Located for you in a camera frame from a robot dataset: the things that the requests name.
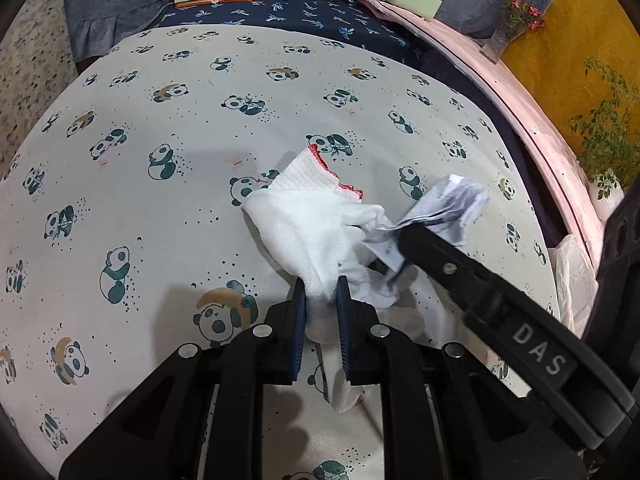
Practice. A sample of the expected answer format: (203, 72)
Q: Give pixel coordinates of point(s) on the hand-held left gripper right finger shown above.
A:
(344, 330)

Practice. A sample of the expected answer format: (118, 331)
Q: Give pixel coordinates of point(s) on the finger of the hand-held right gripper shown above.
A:
(440, 265)

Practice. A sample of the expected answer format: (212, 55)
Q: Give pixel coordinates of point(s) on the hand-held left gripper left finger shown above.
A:
(298, 320)

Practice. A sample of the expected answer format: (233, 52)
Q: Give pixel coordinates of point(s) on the white paper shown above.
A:
(450, 200)

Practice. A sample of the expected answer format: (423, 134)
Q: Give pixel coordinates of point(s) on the white plastic trash bag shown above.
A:
(575, 270)

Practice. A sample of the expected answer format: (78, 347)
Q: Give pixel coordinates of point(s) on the dark purple cloth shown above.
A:
(520, 160)

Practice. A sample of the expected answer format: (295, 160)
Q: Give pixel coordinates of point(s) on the panda print tablecloth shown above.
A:
(150, 210)

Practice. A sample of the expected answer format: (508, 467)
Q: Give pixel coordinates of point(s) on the pink cloth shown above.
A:
(500, 90)

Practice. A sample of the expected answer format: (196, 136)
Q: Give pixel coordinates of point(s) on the green potted plant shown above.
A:
(610, 135)

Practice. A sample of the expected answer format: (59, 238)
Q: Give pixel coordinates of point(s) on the glass vase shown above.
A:
(497, 45)

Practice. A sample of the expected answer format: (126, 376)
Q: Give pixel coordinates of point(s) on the pink flowers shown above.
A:
(525, 10)

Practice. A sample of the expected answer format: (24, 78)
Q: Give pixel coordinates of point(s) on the yellow cloth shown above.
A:
(575, 25)

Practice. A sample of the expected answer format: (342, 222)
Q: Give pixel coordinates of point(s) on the navy palm print cloth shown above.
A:
(310, 15)

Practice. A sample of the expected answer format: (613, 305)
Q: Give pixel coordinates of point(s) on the blue-grey cloth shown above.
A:
(115, 0)

